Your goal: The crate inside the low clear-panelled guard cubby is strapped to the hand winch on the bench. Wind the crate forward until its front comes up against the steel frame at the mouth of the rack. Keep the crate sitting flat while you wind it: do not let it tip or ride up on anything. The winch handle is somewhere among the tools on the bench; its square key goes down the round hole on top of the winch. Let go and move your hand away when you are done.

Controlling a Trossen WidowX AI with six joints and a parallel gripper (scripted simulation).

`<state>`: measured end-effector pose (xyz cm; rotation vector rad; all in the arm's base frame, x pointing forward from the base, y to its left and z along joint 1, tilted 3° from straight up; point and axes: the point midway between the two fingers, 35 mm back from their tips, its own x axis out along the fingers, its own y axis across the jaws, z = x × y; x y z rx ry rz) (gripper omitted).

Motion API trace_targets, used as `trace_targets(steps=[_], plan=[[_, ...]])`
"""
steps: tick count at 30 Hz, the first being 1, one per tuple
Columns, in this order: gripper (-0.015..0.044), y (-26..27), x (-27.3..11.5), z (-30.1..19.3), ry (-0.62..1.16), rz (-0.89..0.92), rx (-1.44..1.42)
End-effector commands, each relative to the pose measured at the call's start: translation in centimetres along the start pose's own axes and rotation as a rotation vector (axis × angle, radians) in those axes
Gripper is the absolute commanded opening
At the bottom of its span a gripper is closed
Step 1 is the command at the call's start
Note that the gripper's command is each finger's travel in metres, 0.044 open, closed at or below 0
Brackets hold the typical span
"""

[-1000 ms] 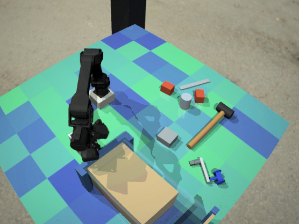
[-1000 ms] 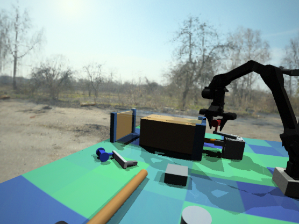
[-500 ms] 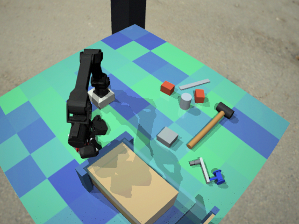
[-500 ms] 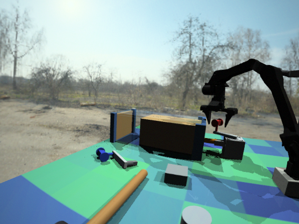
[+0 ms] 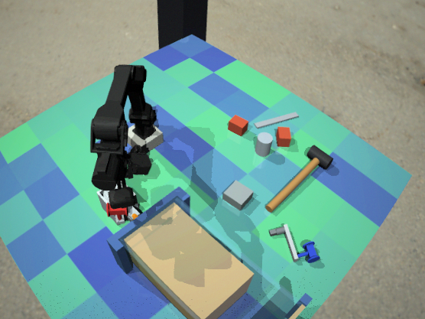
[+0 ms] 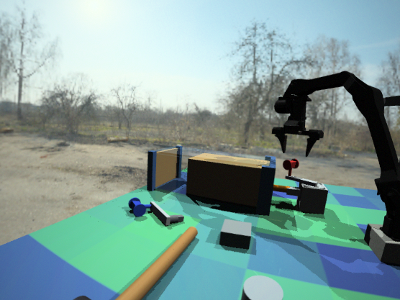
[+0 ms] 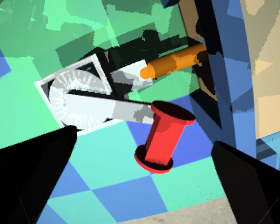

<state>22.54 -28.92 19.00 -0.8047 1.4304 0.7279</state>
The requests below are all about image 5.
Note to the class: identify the mallet with wooden handle and black head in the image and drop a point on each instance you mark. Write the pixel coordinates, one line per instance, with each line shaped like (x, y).
(318, 157)

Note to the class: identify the orange-red block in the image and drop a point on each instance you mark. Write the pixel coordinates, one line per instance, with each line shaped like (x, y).
(283, 137)
(238, 125)

